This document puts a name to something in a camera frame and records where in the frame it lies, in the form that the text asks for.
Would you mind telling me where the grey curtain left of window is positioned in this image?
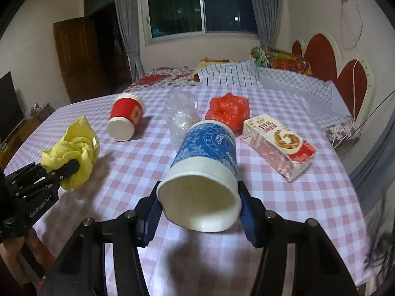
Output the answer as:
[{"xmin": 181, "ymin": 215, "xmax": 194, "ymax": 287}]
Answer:
[{"xmin": 115, "ymin": 0, "xmax": 144, "ymax": 82}]

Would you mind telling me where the grey curtain of window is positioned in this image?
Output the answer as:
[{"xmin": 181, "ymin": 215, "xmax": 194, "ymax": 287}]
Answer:
[
  {"xmin": 115, "ymin": 0, "xmax": 144, "ymax": 82},
  {"xmin": 251, "ymin": 0, "xmax": 282, "ymax": 47}
]

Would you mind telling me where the pink checkered tablecloth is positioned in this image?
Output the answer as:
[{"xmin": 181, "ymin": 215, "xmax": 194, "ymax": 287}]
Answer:
[{"xmin": 5, "ymin": 87, "xmax": 370, "ymax": 295}]

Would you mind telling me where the white grid-pattern sheet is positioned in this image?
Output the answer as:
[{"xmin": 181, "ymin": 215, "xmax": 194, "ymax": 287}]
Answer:
[{"xmin": 197, "ymin": 60, "xmax": 353, "ymax": 129}]

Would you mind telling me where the white hanging cable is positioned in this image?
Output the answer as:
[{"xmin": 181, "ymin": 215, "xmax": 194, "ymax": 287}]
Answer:
[{"xmin": 331, "ymin": 0, "xmax": 365, "ymax": 148}]

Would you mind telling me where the yellow folded blanket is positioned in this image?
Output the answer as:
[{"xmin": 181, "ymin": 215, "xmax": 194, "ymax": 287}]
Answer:
[{"xmin": 192, "ymin": 57, "xmax": 234, "ymax": 82}]

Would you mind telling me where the blue patterned paper cup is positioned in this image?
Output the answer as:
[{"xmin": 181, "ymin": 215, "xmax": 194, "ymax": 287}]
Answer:
[{"xmin": 157, "ymin": 120, "xmax": 242, "ymax": 233}]

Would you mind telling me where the yellow cloth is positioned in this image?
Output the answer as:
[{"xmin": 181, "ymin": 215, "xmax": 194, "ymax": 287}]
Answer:
[{"xmin": 40, "ymin": 116, "xmax": 100, "ymax": 191}]

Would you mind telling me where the red heart-shaped headboard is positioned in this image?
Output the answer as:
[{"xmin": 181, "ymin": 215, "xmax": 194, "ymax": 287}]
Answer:
[{"xmin": 291, "ymin": 33, "xmax": 375, "ymax": 125}]

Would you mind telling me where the black television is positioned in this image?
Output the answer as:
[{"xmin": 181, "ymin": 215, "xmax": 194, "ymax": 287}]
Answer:
[{"xmin": 0, "ymin": 72, "xmax": 25, "ymax": 143}]

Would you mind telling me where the brown wooden door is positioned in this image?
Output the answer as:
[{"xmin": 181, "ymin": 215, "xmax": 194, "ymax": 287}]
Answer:
[{"xmin": 53, "ymin": 2, "xmax": 132, "ymax": 103}]

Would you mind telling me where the aluminium frame window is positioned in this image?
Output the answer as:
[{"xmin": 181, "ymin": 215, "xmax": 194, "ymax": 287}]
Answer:
[{"xmin": 141, "ymin": 0, "xmax": 257, "ymax": 45}]

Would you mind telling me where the grey tied curtain at right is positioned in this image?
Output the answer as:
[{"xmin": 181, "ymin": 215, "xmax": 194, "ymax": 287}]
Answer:
[{"xmin": 350, "ymin": 114, "xmax": 394, "ymax": 216}]

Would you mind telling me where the red plastic bag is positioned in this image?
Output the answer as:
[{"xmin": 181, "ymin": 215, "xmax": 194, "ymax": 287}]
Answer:
[{"xmin": 205, "ymin": 93, "xmax": 250, "ymax": 132}]

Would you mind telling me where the colourful floral pillow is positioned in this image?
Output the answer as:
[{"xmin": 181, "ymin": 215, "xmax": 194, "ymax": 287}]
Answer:
[{"xmin": 250, "ymin": 46, "xmax": 313, "ymax": 75}]

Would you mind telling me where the red paper cup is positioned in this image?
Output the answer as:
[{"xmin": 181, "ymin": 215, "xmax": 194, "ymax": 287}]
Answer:
[{"xmin": 106, "ymin": 92, "xmax": 145, "ymax": 142}]

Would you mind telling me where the floral red bedspread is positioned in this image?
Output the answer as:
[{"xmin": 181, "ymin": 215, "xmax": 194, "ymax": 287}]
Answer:
[{"xmin": 124, "ymin": 66, "xmax": 200, "ymax": 92}]

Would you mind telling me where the clear plastic bag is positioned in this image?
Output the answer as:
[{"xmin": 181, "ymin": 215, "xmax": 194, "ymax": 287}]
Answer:
[{"xmin": 165, "ymin": 88, "xmax": 201, "ymax": 151}]

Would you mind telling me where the grey curtain right of window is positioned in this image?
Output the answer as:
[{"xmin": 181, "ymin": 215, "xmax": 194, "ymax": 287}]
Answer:
[{"xmin": 251, "ymin": 0, "xmax": 282, "ymax": 47}]

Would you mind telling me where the red white nut-milk carton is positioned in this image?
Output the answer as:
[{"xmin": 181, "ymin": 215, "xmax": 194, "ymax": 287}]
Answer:
[{"xmin": 242, "ymin": 114, "xmax": 316, "ymax": 183}]

